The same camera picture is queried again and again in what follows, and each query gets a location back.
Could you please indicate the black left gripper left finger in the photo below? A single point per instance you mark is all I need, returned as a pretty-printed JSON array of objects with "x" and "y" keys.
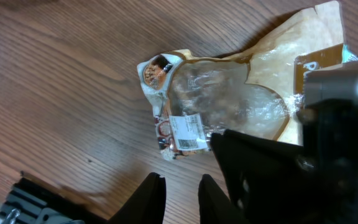
[{"x": 146, "y": 204}]

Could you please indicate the brown snack pouch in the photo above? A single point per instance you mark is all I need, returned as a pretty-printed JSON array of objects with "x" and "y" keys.
[{"x": 255, "y": 92}]

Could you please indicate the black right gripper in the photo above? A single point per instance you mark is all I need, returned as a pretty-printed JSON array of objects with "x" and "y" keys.
[{"x": 263, "y": 178}]

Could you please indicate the teal white wipes packet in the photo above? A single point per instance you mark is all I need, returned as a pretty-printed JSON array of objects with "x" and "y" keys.
[{"x": 347, "y": 55}]

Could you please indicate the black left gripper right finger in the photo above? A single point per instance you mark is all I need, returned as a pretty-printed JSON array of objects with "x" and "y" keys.
[{"x": 215, "y": 207}]

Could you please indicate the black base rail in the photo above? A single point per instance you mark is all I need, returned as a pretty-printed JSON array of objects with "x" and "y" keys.
[{"x": 32, "y": 200}]

